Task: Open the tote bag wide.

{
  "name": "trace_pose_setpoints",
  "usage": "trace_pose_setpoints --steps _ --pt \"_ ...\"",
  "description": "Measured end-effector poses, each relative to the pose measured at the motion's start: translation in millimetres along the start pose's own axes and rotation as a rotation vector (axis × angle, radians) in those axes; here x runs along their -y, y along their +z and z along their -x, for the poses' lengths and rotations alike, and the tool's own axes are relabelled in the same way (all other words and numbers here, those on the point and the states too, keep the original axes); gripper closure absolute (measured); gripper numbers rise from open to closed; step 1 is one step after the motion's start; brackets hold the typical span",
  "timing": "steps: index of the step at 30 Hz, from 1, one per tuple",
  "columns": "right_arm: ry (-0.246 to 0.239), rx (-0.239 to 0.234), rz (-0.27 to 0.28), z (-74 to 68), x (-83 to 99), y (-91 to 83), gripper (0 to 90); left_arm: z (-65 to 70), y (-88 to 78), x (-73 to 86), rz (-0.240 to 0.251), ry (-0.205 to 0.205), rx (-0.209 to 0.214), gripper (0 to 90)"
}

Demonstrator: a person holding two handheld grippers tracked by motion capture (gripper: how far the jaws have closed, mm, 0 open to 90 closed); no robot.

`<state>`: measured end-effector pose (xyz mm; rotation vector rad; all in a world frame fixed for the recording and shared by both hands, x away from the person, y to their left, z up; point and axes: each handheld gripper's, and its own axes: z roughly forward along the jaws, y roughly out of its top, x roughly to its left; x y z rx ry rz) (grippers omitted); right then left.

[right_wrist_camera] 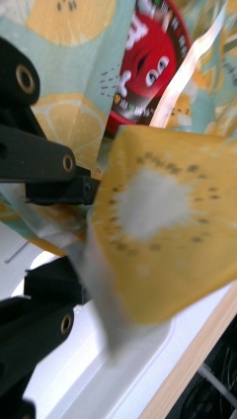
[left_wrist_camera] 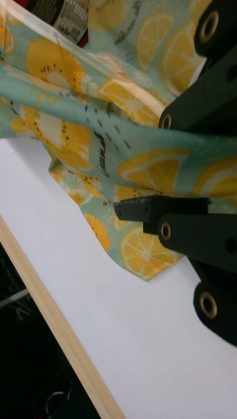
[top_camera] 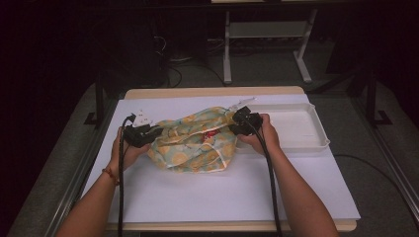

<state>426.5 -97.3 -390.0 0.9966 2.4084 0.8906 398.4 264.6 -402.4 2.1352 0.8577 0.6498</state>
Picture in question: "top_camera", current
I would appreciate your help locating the white foam board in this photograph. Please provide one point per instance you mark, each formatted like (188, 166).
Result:
(197, 194)

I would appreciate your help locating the white plastic tray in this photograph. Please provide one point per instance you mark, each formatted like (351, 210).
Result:
(296, 128)

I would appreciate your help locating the person's right hand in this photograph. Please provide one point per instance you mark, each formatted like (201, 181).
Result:
(265, 140)

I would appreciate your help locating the orange slice print cloth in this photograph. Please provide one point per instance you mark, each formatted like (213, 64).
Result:
(194, 144)

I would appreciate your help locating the white metal table frame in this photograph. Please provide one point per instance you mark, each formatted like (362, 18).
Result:
(267, 29)

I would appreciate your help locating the black metal stand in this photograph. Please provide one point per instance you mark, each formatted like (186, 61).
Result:
(372, 98)
(99, 98)

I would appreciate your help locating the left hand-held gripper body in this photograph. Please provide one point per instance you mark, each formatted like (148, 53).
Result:
(136, 135)

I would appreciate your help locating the person's left hand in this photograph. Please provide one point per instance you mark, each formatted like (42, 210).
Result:
(126, 154)

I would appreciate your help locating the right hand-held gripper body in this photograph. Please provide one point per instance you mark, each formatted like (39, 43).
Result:
(253, 123)

